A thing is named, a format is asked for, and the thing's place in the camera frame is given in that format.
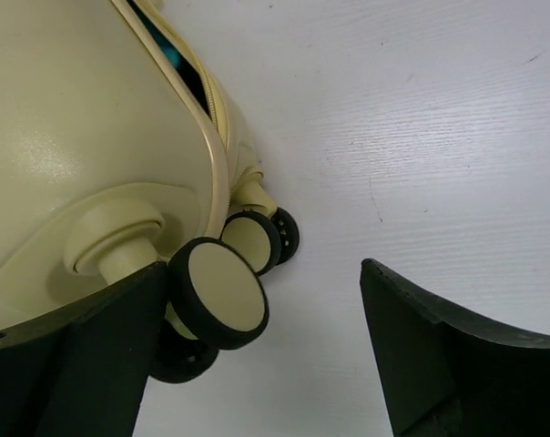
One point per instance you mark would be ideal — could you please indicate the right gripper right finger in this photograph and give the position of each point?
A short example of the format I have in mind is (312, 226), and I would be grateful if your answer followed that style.
(449, 371)

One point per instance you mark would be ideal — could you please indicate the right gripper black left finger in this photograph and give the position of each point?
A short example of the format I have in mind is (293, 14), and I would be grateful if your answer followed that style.
(81, 370)

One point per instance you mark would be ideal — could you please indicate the yellow suitcase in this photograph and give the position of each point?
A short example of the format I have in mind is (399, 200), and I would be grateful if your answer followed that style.
(111, 160)

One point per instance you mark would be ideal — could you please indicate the teal cloth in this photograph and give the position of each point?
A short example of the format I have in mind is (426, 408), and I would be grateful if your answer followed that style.
(171, 53)

